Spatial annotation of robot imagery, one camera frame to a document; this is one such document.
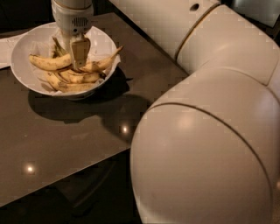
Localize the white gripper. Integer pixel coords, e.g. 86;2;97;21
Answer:
52;1;94;69

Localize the long yellow front banana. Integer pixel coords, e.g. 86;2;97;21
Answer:
28;53;72;71

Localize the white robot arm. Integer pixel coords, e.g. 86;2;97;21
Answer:
109;0;280;224

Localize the green-tipped dark banana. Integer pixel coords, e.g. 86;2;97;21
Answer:
51;37;67;58

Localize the white paper bowl liner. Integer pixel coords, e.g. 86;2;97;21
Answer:
27;27;123;100

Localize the yellow banana pointing right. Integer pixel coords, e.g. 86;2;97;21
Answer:
79;46;123;73

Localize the short yellow middle banana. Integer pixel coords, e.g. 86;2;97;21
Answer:
59;70;106;84

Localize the white round bowl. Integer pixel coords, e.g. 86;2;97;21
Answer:
10;23;121;101

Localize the white paper sheet on table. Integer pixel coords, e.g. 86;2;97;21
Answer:
0;35;21;69

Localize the dark cabinet with glass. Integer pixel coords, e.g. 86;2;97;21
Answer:
220;0;280;40

